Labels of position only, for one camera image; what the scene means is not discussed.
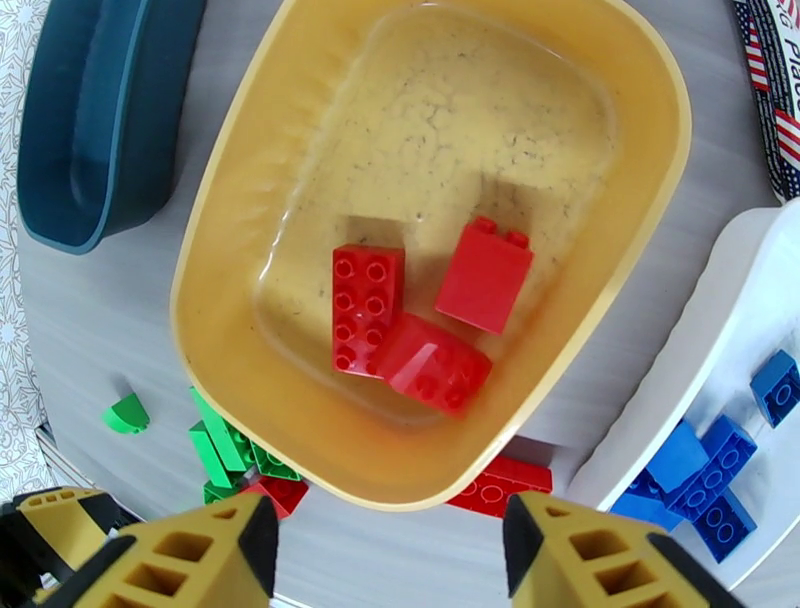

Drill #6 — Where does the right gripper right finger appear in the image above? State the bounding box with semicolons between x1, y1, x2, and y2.
502;490;736;608

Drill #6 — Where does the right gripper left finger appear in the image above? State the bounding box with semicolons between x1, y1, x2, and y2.
34;492;281;608

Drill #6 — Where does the tall blue lego brick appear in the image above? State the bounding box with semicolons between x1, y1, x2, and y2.
609;477;686;533
645;419;711;495

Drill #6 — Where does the long red lego brick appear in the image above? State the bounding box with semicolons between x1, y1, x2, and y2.
445;454;554;520
331;243;406;379

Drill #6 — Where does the blue sloped lego brick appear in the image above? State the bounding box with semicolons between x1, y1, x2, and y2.
684;490;759;565

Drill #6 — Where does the long blue lego brick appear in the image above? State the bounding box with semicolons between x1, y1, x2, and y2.
665;413;759;520

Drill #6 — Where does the red sloped lego brick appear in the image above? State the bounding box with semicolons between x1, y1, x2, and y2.
374;312;494;419

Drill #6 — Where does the small blue lego brick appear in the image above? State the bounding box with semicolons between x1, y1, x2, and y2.
749;348;800;429

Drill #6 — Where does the white plastic container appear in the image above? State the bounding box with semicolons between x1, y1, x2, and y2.
568;198;800;592

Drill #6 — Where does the tall red lego brick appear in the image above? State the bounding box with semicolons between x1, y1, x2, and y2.
434;215;536;337

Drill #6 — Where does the small green curved lego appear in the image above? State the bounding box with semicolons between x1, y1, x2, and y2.
101;391;153;436

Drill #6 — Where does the green square lego brick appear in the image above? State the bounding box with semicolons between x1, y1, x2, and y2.
248;437;303;484

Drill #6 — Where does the long green lego brick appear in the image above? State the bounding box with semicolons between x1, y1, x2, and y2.
189;386;258;474

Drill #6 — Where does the dark teal plastic container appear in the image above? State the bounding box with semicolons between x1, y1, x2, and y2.
17;0;208;256

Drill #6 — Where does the yellow plastic container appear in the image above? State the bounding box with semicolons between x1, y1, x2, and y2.
169;0;694;514

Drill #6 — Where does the flag print snack packet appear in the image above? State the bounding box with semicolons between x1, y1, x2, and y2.
732;0;800;204

